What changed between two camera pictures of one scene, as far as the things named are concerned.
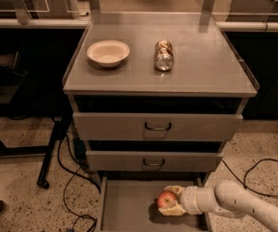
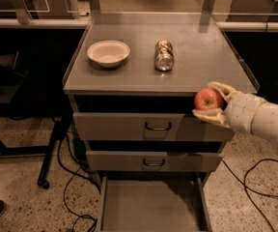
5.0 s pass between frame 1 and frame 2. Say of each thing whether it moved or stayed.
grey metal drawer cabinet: stayed
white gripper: moved
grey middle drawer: stayed
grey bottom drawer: stayed
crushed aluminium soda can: stayed
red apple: moved
